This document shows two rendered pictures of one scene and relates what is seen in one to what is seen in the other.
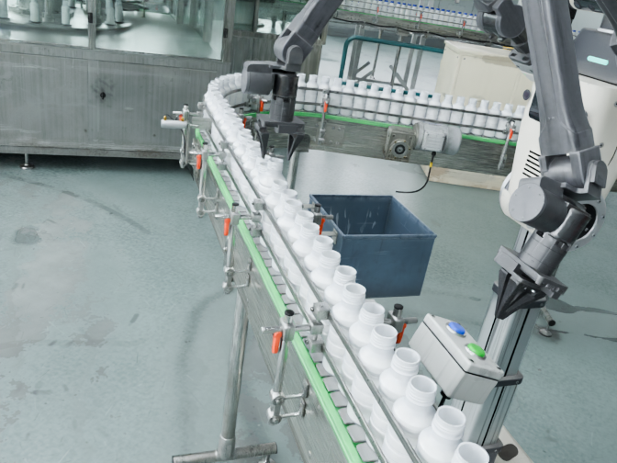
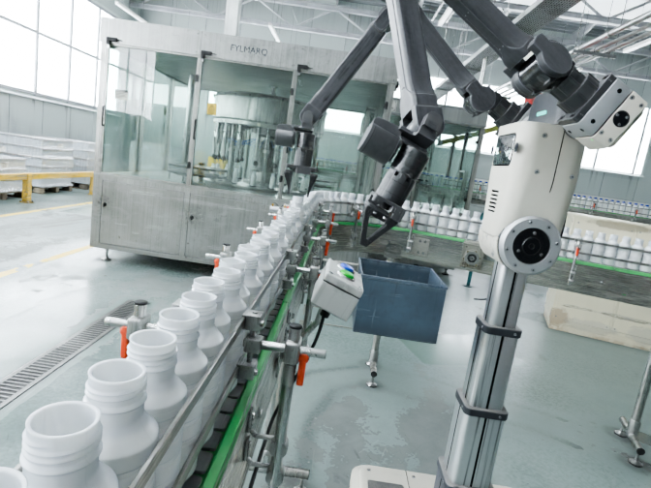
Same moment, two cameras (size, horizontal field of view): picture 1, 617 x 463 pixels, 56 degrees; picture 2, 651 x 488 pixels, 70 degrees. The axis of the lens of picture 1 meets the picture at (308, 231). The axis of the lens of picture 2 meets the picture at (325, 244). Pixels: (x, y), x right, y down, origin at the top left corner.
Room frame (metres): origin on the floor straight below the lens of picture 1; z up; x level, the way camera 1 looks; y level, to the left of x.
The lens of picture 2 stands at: (-0.05, -0.59, 1.32)
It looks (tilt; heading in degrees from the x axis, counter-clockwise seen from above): 10 degrees down; 23
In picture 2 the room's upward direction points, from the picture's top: 8 degrees clockwise
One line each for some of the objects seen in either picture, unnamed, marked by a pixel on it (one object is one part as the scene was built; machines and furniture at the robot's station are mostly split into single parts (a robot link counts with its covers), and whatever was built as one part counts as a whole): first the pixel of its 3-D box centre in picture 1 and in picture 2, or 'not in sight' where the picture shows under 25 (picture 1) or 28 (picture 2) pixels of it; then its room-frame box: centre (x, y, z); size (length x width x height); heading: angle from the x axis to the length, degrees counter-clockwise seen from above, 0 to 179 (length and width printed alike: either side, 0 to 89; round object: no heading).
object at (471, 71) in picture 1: (493, 118); (614, 278); (5.41, -1.53, 0.59); 1.10 x 0.62 x 1.18; 94
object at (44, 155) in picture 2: not in sight; (28, 162); (5.89, 8.33, 0.50); 1.23 x 1.04 x 1.00; 112
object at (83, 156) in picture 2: not in sight; (73, 163); (7.28, 8.88, 0.50); 1.23 x 1.05 x 1.00; 112
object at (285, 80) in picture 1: (283, 84); (303, 140); (1.33, 0.11, 1.38); 0.07 x 0.06 x 0.07; 112
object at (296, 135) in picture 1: (285, 141); (305, 182); (1.33, 0.09, 1.25); 0.07 x 0.07 x 0.09; 22
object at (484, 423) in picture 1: (475, 418); (468, 459); (1.37, -0.58, 0.49); 0.13 x 0.13 x 0.40; 22
